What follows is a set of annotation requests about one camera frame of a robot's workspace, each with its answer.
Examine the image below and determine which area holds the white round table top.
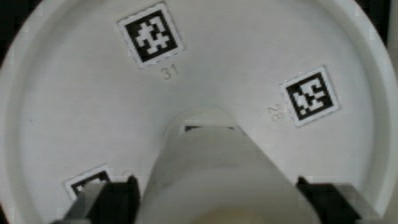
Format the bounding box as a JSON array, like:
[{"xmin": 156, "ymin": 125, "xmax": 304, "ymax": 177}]
[{"xmin": 0, "ymin": 0, "xmax": 398, "ymax": 224}]

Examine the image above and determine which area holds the white cylindrical table leg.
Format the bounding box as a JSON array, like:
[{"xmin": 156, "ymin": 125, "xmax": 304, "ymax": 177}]
[{"xmin": 139, "ymin": 108, "xmax": 320, "ymax": 224}]

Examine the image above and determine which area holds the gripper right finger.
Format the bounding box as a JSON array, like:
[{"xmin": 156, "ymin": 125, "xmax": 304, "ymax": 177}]
[{"xmin": 295, "ymin": 177, "xmax": 380, "ymax": 224}]

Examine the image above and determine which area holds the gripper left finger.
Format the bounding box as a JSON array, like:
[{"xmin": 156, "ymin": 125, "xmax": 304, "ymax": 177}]
[{"xmin": 55, "ymin": 176, "xmax": 140, "ymax": 224}]

